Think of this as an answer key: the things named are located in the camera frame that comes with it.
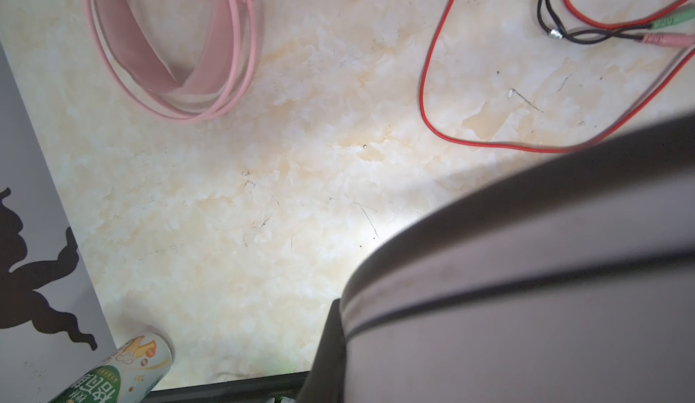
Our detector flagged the white black headphones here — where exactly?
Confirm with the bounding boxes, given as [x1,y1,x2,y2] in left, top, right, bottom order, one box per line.
[341,115,694,402]

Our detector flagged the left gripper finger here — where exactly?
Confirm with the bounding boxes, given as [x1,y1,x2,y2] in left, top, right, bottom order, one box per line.
[296,299,347,403]

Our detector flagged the orange red headphone cable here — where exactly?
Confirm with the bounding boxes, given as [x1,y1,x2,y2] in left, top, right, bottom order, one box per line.
[417,0,695,155]

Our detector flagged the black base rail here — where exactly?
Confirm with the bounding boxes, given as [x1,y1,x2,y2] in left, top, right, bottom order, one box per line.
[143,371,309,403]

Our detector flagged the pink headphone cable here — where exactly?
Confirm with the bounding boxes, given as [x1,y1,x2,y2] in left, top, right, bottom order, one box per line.
[75,0,261,124]

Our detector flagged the green drink can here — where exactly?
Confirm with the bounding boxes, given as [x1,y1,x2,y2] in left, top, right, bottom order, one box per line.
[51,332,174,403]

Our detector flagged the pink headphones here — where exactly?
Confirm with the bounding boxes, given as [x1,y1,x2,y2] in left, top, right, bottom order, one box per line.
[85,0,254,95]

